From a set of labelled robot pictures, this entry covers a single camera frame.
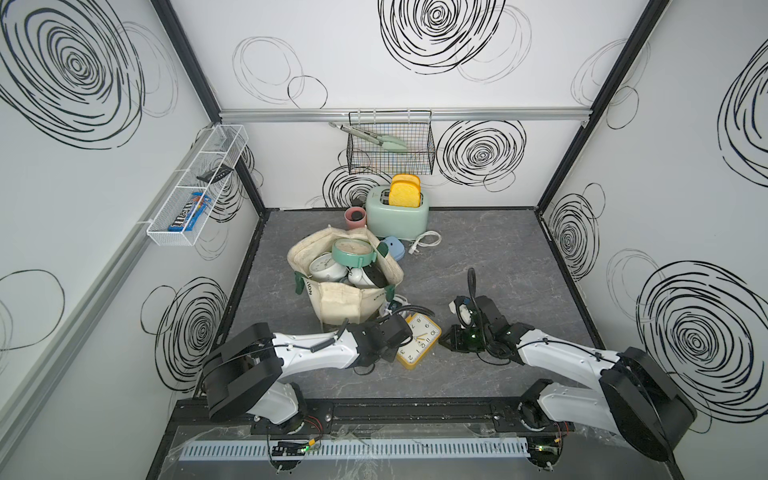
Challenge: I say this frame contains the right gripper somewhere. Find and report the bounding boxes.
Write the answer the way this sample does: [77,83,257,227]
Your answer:
[437,322,492,351]

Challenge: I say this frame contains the yellow rectangular clock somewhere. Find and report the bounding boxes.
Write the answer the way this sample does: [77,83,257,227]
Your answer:
[396,313,442,370]

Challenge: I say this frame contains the cream canvas tote bag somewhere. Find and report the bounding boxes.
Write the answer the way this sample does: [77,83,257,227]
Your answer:
[287,227,404,327]

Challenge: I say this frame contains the green round pastel clock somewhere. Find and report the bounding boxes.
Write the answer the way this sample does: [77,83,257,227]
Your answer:
[331,238,378,268]

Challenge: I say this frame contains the white twin bell clock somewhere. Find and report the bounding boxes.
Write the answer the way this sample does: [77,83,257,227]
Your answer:
[347,268,376,288]

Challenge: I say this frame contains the black twin bell clock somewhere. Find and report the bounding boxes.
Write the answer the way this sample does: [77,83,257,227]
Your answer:
[363,264,389,288]

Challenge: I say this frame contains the silver twin bell clock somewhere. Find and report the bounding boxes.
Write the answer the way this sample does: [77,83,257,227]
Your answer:
[309,252,348,282]

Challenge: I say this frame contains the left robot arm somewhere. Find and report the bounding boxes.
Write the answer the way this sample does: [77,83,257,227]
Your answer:
[201,311,413,425]

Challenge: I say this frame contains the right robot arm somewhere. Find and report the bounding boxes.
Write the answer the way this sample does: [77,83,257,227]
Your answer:
[439,296,697,462]

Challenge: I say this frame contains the white purple face clock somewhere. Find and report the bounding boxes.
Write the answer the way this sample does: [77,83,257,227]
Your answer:
[379,295,409,317]

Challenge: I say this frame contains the light blue clock back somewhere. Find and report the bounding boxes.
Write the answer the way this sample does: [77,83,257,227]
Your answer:
[381,236,406,262]

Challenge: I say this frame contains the mint green toaster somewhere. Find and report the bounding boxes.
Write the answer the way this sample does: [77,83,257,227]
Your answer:
[365,186,430,240]

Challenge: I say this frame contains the pink cup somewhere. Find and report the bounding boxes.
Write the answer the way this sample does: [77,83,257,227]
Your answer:
[344,206,367,230]

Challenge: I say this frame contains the yellow toast slice front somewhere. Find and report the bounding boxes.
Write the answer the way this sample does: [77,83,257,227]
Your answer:
[388,179,421,208]

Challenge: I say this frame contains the yellow toast slice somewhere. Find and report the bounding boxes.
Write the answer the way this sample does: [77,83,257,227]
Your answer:
[392,174,421,185]
[388,179,421,208]

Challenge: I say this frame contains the yellow toast slice back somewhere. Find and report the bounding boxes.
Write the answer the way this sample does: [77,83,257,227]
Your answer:
[392,174,421,185]

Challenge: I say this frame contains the mint green tongs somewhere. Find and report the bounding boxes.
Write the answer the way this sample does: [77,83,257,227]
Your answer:
[328,122,409,153]

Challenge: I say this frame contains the blue candy packet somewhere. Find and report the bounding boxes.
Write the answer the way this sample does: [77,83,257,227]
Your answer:
[167,192,210,232]

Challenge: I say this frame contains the black remote control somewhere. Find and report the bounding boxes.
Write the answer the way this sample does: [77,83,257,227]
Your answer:
[196,165,233,184]

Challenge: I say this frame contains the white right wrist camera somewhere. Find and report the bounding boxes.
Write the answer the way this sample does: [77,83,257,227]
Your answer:
[449,296,473,328]

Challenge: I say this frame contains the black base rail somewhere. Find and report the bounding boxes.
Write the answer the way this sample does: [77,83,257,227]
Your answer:
[170,395,652,436]

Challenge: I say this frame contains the black wire basket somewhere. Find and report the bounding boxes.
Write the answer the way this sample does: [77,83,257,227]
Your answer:
[343,109,436,176]

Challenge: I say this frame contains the grey slotted cable duct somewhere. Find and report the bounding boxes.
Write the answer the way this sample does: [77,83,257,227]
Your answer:
[179,437,530,461]

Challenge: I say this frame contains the white wire shelf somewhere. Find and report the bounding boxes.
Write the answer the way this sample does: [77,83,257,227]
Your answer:
[147,124,248,247]

